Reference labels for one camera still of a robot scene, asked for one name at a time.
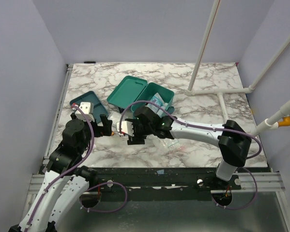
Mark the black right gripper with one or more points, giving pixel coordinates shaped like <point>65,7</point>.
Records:
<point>137,129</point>

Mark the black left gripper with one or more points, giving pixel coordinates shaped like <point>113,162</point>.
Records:
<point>106,129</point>

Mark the clear zip bag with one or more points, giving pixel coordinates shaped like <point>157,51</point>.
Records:
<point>170,145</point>

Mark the teal divided tray insert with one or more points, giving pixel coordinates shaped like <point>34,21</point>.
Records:
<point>98,107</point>

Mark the teal medicine kit box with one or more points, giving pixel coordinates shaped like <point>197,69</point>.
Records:
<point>132,89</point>

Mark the white gauze pad packet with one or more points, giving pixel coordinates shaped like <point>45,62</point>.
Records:
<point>114,116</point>

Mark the clear white cap liquid bottle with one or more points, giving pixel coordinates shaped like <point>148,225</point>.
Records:
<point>160,112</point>

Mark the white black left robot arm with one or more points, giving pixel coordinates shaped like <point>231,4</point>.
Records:
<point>57,169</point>

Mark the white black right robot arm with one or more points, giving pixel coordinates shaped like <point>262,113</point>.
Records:
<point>230,138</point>

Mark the yellow pipe fitting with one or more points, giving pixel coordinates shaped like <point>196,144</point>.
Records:
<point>285,122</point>

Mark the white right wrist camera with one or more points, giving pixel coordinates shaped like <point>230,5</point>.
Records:
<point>126,128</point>

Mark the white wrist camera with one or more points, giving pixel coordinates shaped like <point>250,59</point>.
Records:
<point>126,128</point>
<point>86,108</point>

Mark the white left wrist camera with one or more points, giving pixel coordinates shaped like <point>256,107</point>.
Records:
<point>86,108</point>

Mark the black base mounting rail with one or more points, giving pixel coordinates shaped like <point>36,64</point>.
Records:
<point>152,184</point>

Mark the white PVC pipe frame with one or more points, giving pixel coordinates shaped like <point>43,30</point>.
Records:
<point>264,67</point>

